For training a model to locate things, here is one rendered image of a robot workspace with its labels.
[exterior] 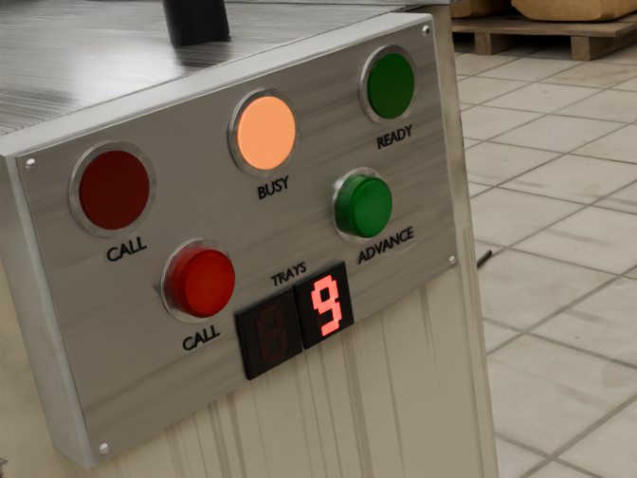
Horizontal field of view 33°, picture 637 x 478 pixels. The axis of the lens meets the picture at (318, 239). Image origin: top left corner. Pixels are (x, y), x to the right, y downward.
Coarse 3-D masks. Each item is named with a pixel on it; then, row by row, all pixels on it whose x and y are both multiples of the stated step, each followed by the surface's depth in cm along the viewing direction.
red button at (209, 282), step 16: (192, 256) 45; (208, 256) 46; (224, 256) 46; (176, 272) 45; (192, 272) 45; (208, 272) 46; (224, 272) 46; (176, 288) 45; (192, 288) 45; (208, 288) 46; (224, 288) 46; (176, 304) 46; (192, 304) 46; (208, 304) 46; (224, 304) 47
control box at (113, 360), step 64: (256, 64) 48; (320, 64) 49; (64, 128) 42; (128, 128) 43; (192, 128) 45; (320, 128) 50; (384, 128) 53; (0, 192) 41; (64, 192) 42; (192, 192) 46; (256, 192) 48; (320, 192) 51; (448, 192) 57; (64, 256) 42; (128, 256) 44; (256, 256) 49; (320, 256) 51; (384, 256) 54; (448, 256) 58; (64, 320) 43; (128, 320) 45; (192, 320) 47; (256, 320) 49; (64, 384) 43; (128, 384) 45; (192, 384) 48; (64, 448) 46
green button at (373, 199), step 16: (368, 176) 52; (352, 192) 51; (368, 192) 51; (384, 192) 52; (352, 208) 51; (368, 208) 52; (384, 208) 52; (352, 224) 51; (368, 224) 52; (384, 224) 53
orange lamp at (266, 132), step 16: (256, 112) 47; (272, 112) 48; (288, 112) 48; (240, 128) 47; (256, 128) 47; (272, 128) 48; (288, 128) 48; (240, 144) 47; (256, 144) 47; (272, 144) 48; (288, 144) 48; (256, 160) 47; (272, 160) 48
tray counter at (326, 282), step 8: (320, 280) 51; (328, 280) 52; (320, 288) 51; (336, 288) 52; (312, 296) 51; (336, 296) 52; (320, 304) 52; (328, 304) 52; (336, 304) 52; (320, 312) 52; (336, 312) 52; (320, 320) 52; (336, 320) 52; (320, 328) 52; (328, 328) 52; (336, 328) 53
